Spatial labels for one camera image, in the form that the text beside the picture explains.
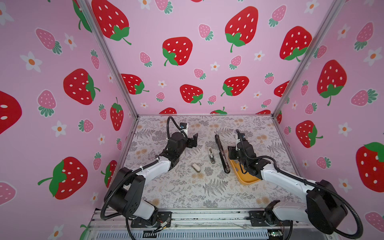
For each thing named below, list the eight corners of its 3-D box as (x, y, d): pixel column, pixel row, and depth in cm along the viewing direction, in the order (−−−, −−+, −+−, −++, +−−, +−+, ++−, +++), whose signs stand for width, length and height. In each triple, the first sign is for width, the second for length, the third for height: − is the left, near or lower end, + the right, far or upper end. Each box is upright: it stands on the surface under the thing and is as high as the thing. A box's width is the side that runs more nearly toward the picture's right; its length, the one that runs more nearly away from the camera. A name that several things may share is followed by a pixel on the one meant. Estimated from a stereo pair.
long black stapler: (224, 173, 92) (225, 172, 90) (213, 137, 110) (213, 135, 108) (231, 172, 92) (231, 170, 90) (218, 136, 110) (218, 134, 108)
